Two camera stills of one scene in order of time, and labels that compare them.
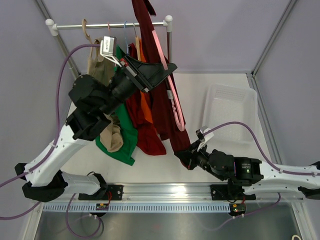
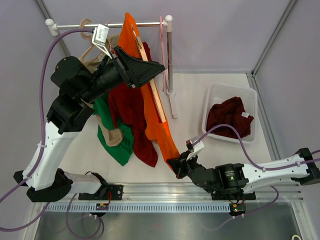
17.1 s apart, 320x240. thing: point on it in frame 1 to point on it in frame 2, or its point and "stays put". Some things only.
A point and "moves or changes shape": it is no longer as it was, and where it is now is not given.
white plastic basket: (225, 103) stays put
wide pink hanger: (177, 111) to (162, 54)
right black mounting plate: (223, 192) stays put
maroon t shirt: (164, 110) to (231, 111)
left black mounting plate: (106, 192) stays put
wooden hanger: (137, 43) moves or changes shape
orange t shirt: (146, 97) moves or changes shape
